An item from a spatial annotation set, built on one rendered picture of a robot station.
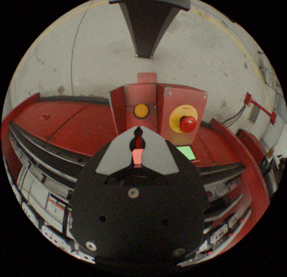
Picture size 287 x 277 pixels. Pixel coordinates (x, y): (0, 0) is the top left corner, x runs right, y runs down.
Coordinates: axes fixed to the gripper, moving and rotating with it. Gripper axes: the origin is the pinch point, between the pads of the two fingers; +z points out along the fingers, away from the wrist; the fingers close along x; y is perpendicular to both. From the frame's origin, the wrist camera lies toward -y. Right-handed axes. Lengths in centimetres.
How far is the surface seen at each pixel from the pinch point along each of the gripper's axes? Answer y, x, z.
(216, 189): 48, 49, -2
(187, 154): 9.9, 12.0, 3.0
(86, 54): -53, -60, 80
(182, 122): 0.9, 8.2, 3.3
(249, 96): -24, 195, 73
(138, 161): 10.0, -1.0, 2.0
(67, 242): 30, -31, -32
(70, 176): 15.8, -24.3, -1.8
